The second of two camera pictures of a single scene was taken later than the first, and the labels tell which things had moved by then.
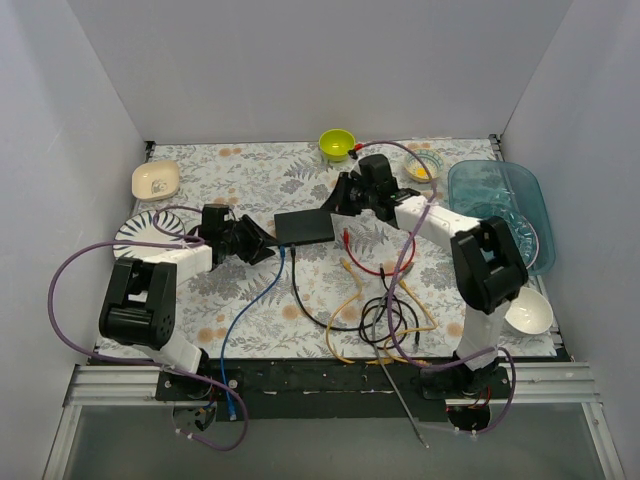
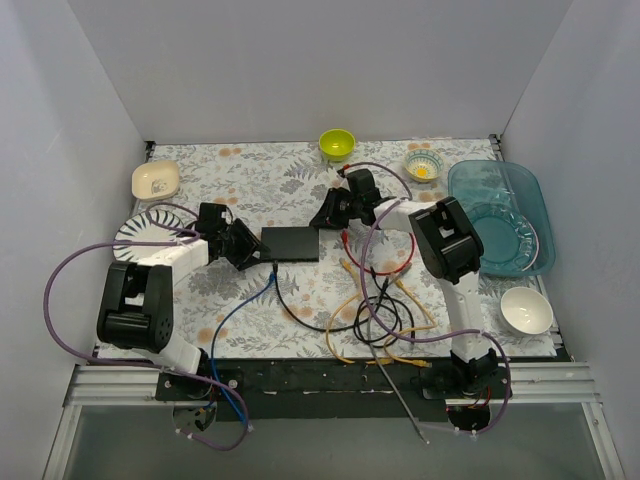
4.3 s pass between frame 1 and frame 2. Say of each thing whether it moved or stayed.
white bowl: stayed
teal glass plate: stayed
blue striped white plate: stayed
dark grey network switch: moved
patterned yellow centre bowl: stayed
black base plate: stayed
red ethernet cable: stayed
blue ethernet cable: moved
